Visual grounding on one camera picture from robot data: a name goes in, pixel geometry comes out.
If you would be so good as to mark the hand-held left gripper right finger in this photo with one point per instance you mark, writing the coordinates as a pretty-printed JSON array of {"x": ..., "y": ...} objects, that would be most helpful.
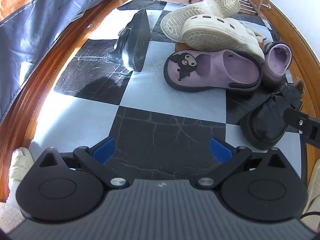
[{"x": 220, "y": 151}]

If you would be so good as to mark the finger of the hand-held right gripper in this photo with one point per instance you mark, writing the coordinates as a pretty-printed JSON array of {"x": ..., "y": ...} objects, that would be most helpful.
[{"x": 305, "y": 125}]

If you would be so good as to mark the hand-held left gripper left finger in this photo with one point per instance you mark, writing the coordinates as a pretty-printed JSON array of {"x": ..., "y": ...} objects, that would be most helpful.
[{"x": 103, "y": 151}]

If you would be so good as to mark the black leather shoe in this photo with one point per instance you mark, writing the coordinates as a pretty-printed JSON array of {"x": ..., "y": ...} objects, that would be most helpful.
[
  {"x": 140, "y": 42},
  {"x": 262, "y": 120}
]

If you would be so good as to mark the purple clog black sole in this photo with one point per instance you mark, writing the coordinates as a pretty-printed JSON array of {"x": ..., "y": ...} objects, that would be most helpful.
[
  {"x": 225, "y": 65},
  {"x": 277, "y": 60}
]

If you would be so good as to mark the brown fleece slipper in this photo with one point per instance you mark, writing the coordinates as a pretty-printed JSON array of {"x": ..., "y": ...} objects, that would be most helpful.
[{"x": 250, "y": 32}]

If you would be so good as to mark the cream clog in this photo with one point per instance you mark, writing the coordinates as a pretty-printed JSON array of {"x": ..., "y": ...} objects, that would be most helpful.
[
  {"x": 212, "y": 35},
  {"x": 220, "y": 3}
]

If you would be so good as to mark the person's cream quilted slipper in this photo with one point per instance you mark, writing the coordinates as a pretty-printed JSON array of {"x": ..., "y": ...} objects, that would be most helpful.
[
  {"x": 21, "y": 170},
  {"x": 314, "y": 187}
]

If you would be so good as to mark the black and grey checkered mat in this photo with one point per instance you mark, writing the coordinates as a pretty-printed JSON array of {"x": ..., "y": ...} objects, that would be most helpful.
[{"x": 150, "y": 100}]

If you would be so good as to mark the orange and blue bed sheet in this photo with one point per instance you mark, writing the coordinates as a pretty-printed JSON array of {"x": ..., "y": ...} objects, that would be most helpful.
[{"x": 37, "y": 30}]

